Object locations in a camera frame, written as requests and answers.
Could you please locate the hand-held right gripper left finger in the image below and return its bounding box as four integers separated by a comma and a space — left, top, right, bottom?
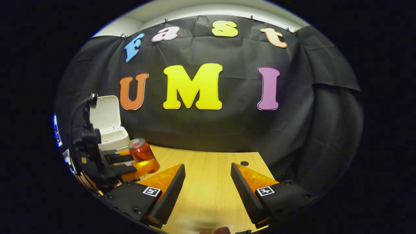
103, 163, 186, 228

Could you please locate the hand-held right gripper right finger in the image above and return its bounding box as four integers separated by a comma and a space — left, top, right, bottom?
231, 162, 320, 228

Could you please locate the red pop can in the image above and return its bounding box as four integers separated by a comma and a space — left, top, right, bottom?
128, 138, 160, 174

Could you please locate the white desktop garbage bin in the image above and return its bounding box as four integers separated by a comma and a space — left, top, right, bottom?
89, 95, 130, 152

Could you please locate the wooden desktop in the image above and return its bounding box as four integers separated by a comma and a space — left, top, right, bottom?
121, 145, 280, 234

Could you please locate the computer monitor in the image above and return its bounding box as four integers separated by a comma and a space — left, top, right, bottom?
53, 114, 63, 147

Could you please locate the black backdrop cloth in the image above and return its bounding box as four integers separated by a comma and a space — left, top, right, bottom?
54, 15, 364, 195

